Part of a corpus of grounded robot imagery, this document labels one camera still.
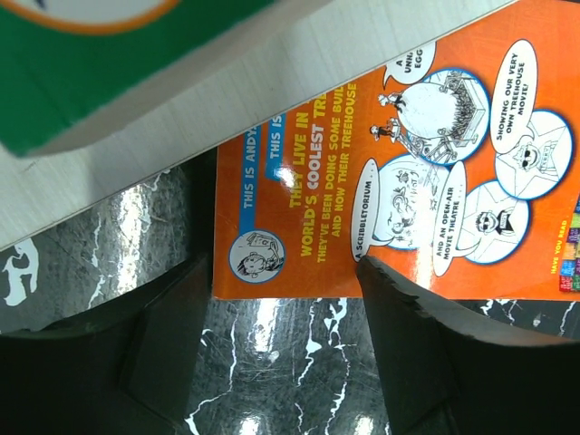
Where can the orange paperback book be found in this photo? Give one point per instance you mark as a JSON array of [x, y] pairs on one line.
[[456, 164]]

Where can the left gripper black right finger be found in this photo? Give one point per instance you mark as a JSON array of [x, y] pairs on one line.
[[445, 369]]

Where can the white two-tier metal shelf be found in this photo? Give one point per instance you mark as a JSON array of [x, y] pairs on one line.
[[338, 42]]

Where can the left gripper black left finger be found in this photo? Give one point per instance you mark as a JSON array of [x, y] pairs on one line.
[[122, 367]]

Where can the black marble pattern mat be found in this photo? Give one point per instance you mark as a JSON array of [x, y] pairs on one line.
[[265, 366]]

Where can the dark green paperback book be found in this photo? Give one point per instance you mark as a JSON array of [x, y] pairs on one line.
[[74, 72]]

